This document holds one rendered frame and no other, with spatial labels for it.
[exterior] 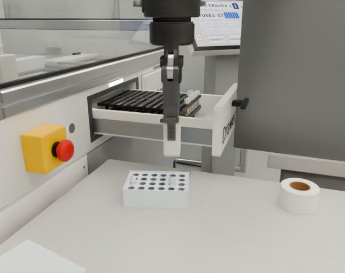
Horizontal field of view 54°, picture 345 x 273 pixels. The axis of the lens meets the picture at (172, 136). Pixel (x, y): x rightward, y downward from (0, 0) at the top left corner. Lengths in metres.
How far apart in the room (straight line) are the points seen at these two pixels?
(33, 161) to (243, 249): 0.38
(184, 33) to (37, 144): 0.31
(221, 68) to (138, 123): 1.05
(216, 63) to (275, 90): 0.88
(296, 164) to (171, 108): 0.47
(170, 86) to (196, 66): 1.93
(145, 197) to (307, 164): 0.46
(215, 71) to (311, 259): 1.31
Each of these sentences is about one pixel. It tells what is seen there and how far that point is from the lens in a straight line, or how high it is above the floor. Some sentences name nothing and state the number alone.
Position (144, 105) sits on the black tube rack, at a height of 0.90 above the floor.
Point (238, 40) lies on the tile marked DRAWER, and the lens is 1.70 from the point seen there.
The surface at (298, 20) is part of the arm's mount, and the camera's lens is 0.87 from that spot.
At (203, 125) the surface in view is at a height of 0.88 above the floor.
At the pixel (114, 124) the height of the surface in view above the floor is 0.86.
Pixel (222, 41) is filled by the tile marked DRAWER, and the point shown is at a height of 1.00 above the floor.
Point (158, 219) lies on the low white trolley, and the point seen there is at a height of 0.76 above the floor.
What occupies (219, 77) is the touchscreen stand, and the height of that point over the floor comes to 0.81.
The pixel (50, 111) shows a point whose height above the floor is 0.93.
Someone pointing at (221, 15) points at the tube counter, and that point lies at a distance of 1.76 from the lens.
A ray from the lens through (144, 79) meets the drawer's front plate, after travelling 1.07.
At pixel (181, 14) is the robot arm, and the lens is 0.54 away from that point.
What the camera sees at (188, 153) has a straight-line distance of 2.66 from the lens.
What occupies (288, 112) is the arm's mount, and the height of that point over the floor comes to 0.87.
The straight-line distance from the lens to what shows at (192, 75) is 2.48.
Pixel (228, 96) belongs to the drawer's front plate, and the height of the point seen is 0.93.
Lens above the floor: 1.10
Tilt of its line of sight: 19 degrees down
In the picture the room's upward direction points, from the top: straight up
